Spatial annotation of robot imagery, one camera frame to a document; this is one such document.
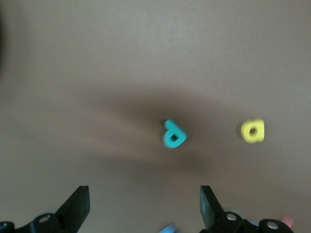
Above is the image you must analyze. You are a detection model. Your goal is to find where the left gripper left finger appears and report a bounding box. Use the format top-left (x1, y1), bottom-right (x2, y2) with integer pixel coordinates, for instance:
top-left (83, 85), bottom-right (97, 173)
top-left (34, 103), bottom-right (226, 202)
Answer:
top-left (0, 185), bottom-right (91, 233)

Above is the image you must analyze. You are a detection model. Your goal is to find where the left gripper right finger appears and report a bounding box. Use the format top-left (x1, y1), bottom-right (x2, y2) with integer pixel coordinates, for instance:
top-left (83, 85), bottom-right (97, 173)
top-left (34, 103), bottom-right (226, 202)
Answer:
top-left (200, 185), bottom-right (295, 233)

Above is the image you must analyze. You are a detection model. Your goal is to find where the blue foam letter m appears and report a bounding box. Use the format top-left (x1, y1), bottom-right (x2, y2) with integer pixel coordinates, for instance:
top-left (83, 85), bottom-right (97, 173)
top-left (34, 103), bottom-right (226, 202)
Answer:
top-left (159, 224), bottom-right (177, 233)

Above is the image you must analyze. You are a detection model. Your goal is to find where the yellow foam letter a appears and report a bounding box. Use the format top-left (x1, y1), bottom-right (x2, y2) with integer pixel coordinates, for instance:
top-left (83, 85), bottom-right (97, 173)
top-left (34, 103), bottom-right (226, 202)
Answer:
top-left (240, 118), bottom-right (265, 143)

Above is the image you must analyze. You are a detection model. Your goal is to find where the teal foam letter p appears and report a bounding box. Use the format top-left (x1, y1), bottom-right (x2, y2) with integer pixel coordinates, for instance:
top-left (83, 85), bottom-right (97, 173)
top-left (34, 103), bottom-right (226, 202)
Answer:
top-left (162, 118), bottom-right (188, 149)

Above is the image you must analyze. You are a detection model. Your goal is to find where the brown table cover sheet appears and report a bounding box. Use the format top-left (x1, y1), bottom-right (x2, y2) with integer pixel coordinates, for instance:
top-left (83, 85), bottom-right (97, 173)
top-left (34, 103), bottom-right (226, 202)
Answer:
top-left (0, 0), bottom-right (311, 233)

